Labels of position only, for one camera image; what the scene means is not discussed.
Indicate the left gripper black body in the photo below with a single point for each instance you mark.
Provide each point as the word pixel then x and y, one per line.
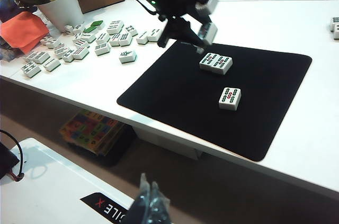
pixel 180 4

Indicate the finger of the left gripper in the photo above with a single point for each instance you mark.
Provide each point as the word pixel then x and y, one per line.
pixel 194 33

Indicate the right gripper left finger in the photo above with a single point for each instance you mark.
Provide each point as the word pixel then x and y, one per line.
pixel 140 208

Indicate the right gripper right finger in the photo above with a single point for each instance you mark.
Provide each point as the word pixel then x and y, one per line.
pixel 159 210

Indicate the red-centred bamboo mahjong tile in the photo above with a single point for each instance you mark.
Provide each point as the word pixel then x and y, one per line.
pixel 209 34
pixel 208 59
pixel 223 64
pixel 230 97

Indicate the face-down green mahjong tile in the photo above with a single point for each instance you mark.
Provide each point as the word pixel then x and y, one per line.
pixel 94 26

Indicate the black rectangular mat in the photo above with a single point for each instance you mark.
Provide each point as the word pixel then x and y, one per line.
pixel 172 102

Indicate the colourful printed box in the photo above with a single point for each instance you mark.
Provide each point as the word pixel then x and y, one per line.
pixel 90 131

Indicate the green plant in white pot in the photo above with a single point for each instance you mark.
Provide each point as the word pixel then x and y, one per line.
pixel 62 12

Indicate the orange cloth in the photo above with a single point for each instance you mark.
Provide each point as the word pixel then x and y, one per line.
pixel 23 30

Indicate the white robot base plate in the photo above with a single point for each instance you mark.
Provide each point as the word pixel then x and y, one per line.
pixel 53 195

